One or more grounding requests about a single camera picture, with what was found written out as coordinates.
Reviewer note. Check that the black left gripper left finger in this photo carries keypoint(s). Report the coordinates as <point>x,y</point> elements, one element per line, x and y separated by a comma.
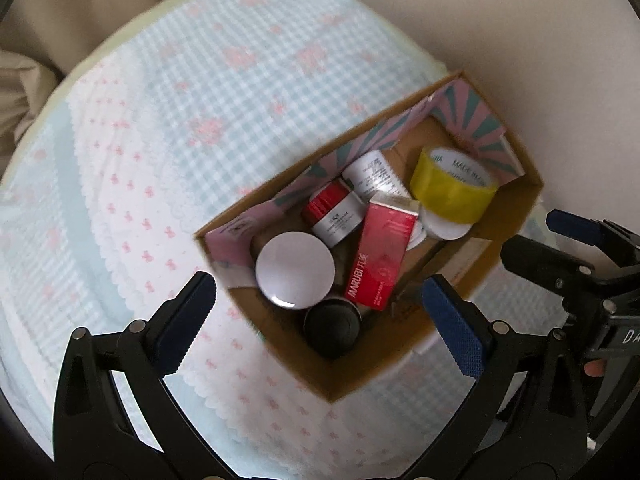
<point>174,326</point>

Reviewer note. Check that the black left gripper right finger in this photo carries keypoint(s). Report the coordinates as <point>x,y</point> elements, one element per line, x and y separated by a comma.
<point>465,330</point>

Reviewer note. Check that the white pill bottle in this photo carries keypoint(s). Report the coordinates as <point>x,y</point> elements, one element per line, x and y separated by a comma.
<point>371,173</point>

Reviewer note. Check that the person's right hand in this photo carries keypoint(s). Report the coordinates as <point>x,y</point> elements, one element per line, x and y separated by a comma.
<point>596,368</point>

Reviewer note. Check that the dark jar white label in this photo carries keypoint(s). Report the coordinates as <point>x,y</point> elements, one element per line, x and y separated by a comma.
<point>332,327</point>

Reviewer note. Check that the yellow tape roll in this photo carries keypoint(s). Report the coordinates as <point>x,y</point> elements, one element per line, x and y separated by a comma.
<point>452,185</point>

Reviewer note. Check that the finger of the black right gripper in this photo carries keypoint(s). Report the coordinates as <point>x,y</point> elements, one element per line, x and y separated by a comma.
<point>589,232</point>
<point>544,266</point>

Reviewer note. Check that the red cosmetics box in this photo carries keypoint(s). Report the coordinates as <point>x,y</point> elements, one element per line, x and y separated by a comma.
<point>380,251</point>

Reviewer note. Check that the white round lid jar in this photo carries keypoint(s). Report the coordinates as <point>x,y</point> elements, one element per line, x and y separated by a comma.
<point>440,228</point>

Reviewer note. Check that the checkered floral bed cover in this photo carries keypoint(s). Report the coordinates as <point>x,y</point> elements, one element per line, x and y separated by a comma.
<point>182,113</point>

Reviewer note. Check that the white lid green jar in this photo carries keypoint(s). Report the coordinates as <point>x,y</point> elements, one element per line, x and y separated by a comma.
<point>295,270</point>

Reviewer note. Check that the red lid silver jar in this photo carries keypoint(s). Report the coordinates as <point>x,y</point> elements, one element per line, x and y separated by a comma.
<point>334,212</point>

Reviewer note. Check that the cardboard box pink lining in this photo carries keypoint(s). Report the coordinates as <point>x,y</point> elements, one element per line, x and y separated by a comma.
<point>452,113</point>

